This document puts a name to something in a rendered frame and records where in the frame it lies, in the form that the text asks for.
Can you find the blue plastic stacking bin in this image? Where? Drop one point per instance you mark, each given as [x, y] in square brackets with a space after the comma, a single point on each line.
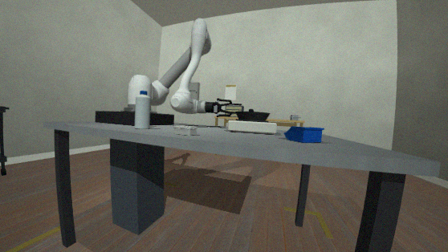
[304, 135]

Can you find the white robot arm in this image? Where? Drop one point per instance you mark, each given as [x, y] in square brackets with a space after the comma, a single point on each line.
[182, 100]

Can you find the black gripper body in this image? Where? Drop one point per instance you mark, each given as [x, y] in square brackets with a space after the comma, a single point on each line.
[209, 107]

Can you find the white bottle with blue cap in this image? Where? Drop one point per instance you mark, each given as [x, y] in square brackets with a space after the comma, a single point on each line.
[142, 111]

